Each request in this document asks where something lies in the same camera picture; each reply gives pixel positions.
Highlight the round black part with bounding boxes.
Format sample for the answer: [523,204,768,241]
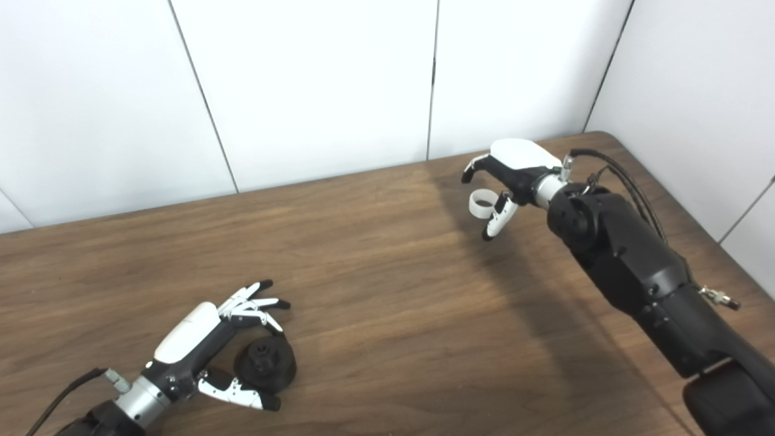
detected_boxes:
[234,335,297,391]

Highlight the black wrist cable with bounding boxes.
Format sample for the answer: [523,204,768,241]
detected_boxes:
[560,148,740,311]
[24,368,131,436]

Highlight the white ring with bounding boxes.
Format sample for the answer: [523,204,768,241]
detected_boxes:
[468,189,498,217]

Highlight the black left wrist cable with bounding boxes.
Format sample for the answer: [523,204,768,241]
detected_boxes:
[24,368,131,436]

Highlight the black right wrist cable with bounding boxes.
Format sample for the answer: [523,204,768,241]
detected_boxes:
[560,148,740,311]

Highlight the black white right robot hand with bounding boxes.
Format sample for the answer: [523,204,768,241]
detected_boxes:
[461,139,567,242]

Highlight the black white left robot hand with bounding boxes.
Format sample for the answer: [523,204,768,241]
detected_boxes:
[142,280,291,411]

